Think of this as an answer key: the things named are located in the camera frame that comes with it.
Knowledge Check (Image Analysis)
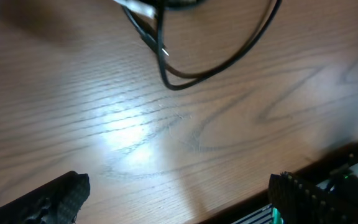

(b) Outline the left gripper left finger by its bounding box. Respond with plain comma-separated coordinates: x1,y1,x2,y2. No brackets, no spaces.
0,171,90,224

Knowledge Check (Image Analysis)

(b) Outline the long black cable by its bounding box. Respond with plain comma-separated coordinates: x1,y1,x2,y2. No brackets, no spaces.
154,0,283,91

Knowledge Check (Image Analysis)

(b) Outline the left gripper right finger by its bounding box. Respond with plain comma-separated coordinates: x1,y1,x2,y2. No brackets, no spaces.
268,172,358,224

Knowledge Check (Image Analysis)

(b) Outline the short black usb cable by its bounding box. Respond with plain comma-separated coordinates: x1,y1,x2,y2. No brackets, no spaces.
121,6,170,57

